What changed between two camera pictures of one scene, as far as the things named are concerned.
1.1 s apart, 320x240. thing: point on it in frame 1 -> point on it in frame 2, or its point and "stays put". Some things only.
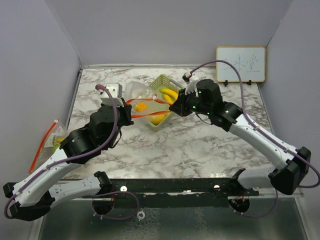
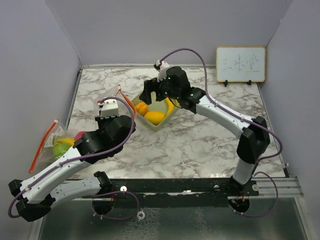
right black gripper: [180, 105] -> [153, 85]
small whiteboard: [250, 60] stays put
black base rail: [175, 192] stays put
